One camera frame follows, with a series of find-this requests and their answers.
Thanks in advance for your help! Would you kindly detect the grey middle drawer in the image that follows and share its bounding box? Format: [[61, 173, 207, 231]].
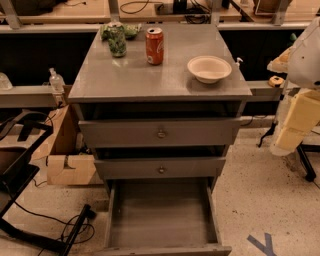
[[95, 157, 226, 180]]

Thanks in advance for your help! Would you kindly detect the clear plastic bottle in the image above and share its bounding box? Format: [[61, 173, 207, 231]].
[[49, 68, 65, 93]]

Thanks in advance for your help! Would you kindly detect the white pump bottle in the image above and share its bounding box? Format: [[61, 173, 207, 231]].
[[236, 57, 244, 69]]

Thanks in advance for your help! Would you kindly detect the grey open bottom drawer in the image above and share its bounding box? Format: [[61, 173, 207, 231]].
[[94, 178, 232, 256]]

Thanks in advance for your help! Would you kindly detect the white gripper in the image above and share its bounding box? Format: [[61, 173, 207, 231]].
[[270, 88, 320, 156]]

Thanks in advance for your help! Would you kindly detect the grey drawer cabinet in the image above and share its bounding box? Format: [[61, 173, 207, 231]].
[[68, 24, 251, 190]]

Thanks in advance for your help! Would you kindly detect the black metal stand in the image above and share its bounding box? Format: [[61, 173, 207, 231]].
[[0, 110, 95, 256]]

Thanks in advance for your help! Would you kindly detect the cardboard box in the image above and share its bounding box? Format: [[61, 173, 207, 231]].
[[32, 106, 102, 185]]

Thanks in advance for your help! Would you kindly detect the orange soda can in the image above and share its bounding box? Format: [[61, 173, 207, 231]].
[[146, 27, 164, 65]]

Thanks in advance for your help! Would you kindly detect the grey top drawer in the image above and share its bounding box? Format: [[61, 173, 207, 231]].
[[79, 118, 240, 148]]

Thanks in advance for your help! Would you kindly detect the black bar on floor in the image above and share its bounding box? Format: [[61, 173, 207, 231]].
[[297, 144, 320, 182]]

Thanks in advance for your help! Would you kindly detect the white paper bowl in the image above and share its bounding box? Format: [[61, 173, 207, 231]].
[[187, 56, 232, 84]]

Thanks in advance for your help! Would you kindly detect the reacher grabber tool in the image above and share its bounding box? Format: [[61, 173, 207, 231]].
[[257, 122, 278, 148]]

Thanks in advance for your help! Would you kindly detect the green chip bag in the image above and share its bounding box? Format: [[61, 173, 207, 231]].
[[100, 24, 142, 40]]

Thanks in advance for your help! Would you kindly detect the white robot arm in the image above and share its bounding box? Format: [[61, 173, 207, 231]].
[[267, 17, 320, 156]]

